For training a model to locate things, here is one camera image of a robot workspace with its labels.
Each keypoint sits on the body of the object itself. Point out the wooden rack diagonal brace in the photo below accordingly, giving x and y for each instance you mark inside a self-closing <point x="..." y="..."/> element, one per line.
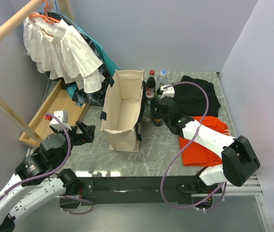
<point x="15" y="118"/>

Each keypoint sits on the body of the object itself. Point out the black folded garment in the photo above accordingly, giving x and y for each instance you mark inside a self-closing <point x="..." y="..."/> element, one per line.
<point x="191" y="100"/>

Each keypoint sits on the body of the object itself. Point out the wooden hanging rod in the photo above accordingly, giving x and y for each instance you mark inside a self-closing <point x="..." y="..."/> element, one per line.
<point x="18" y="17"/>

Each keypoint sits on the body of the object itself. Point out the orange folded garment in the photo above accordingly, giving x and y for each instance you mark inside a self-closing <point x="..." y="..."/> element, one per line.
<point x="197" y="155"/>

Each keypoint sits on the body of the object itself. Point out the Coca-Cola glass bottle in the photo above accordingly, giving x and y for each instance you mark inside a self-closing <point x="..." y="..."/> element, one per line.
<point x="151" y="84"/>

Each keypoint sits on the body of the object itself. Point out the beige canvas tote bag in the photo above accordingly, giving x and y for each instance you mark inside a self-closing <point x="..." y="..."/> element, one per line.
<point x="123" y="110"/>

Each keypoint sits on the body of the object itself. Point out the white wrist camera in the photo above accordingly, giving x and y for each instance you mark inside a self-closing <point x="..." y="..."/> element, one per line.
<point x="59" y="120"/>
<point x="167" y="91"/>

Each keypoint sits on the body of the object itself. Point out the white pleated dress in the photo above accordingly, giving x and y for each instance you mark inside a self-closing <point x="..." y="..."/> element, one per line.
<point x="60" y="50"/>

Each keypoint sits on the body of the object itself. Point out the orange clothes hanger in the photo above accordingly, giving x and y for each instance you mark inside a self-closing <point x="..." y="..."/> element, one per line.
<point x="48" y="7"/>

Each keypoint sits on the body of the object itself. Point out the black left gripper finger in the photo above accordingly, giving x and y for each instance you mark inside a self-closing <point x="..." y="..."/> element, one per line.
<point x="89" y="133"/>
<point x="81" y="126"/>

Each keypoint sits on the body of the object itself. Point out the teal garment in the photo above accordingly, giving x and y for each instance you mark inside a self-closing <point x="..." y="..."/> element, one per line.
<point x="107" y="70"/>

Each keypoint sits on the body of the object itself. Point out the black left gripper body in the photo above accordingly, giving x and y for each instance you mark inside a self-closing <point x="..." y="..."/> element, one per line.
<point x="62" y="157"/>

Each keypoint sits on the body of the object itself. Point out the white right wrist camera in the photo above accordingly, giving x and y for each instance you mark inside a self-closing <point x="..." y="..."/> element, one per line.
<point x="167" y="91"/>

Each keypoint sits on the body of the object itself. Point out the blue-cap water bottle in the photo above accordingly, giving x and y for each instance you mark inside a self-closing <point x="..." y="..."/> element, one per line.
<point x="162" y="78"/>

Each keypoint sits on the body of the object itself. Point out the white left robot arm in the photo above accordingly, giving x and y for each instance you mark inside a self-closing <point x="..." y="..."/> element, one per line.
<point x="40" y="176"/>

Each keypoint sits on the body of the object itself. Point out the silver-top drink can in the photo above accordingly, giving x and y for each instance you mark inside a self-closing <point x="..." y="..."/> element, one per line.
<point x="157" y="117"/>

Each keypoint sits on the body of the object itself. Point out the green glass bottle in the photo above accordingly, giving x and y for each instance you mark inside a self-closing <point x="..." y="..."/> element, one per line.
<point x="159" y="91"/>

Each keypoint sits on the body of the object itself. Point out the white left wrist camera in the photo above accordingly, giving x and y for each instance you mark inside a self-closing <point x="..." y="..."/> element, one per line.
<point x="59" y="120"/>

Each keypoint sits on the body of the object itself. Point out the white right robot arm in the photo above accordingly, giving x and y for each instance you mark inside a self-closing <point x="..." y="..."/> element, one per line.
<point x="239" y="161"/>

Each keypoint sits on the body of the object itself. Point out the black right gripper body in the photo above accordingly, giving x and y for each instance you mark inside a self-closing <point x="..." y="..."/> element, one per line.
<point x="168" y="120"/>

